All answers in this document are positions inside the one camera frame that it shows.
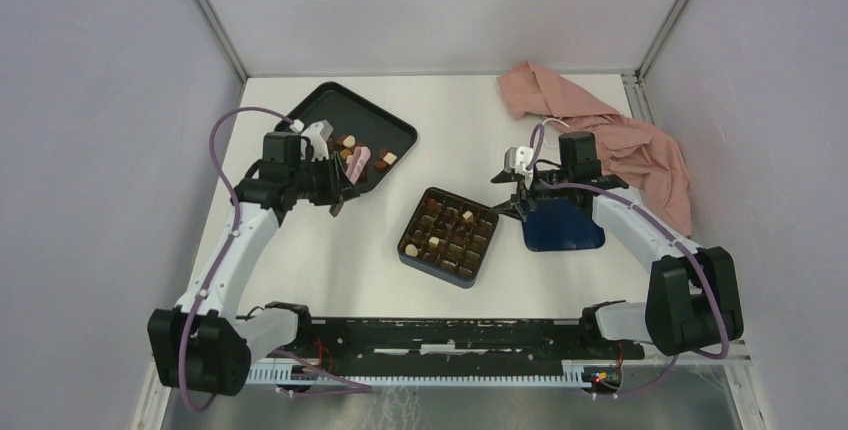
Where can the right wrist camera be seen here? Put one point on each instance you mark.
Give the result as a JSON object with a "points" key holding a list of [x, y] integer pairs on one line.
{"points": [[519, 160]]}

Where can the pink cat paw tongs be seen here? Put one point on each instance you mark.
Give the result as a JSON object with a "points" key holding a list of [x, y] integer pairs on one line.
{"points": [[357, 163]]}

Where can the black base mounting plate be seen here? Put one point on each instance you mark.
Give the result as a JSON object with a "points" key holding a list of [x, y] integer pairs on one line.
{"points": [[389, 347]]}

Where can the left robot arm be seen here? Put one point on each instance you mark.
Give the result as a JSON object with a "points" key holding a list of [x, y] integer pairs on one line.
{"points": [[199, 344]]}

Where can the white oval chocolate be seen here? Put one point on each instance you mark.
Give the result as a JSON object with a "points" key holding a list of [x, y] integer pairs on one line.
{"points": [[411, 250]]}

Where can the white slotted cable duct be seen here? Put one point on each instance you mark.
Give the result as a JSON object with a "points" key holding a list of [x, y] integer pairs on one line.
{"points": [[284, 372]]}

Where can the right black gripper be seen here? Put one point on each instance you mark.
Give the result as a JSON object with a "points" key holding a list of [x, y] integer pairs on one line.
{"points": [[515, 206]]}

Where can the pink cloth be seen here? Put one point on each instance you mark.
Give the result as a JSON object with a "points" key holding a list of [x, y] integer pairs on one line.
{"points": [[640, 153]]}

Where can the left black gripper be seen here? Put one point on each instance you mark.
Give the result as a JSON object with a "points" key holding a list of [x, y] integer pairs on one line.
{"points": [[338, 189]]}

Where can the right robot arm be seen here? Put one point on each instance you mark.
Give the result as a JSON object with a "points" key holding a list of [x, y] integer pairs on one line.
{"points": [[692, 302]]}

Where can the blue chocolate box with insert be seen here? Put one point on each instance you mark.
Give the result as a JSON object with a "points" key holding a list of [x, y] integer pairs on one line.
{"points": [[460, 257]]}

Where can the blue box lid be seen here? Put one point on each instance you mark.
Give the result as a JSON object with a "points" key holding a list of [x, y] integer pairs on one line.
{"points": [[557, 225]]}

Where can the black plastic tray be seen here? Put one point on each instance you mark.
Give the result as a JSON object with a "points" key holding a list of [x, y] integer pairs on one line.
{"points": [[352, 114]]}

